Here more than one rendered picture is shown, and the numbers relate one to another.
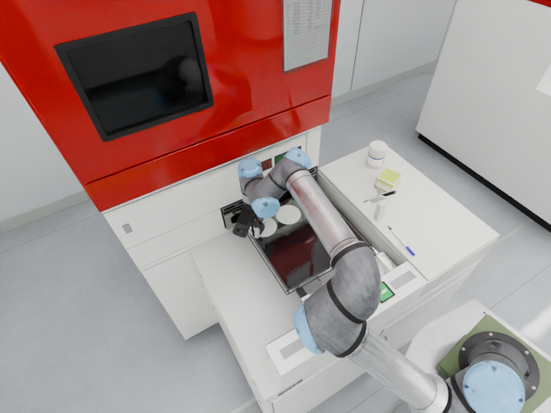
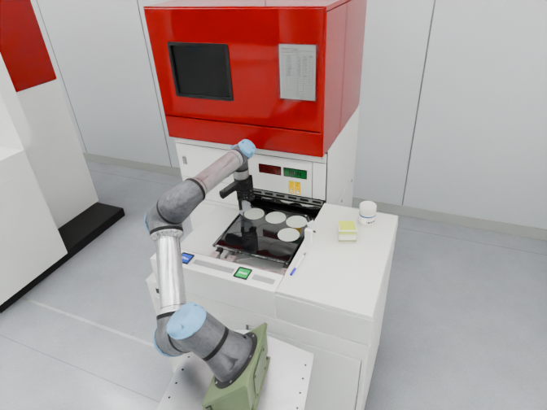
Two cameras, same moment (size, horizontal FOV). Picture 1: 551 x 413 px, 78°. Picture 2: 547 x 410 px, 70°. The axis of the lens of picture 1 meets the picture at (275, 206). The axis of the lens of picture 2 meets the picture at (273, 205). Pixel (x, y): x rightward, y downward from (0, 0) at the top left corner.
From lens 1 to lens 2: 1.29 m
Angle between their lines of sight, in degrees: 42
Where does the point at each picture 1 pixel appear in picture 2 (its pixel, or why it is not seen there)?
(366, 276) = (176, 190)
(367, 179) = not seen: hidden behind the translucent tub
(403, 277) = (266, 279)
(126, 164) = (185, 114)
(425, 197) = (361, 260)
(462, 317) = (286, 351)
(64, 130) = (163, 81)
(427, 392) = (167, 298)
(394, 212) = (324, 251)
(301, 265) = (238, 241)
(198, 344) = not seen: hidden behind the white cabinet
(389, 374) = (159, 266)
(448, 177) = not seen: outside the picture
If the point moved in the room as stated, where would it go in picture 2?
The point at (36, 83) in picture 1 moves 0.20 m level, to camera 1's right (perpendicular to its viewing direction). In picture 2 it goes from (158, 55) to (179, 63)
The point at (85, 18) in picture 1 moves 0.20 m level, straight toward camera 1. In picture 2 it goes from (180, 33) to (149, 42)
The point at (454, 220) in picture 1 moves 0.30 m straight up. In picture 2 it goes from (356, 285) to (362, 215)
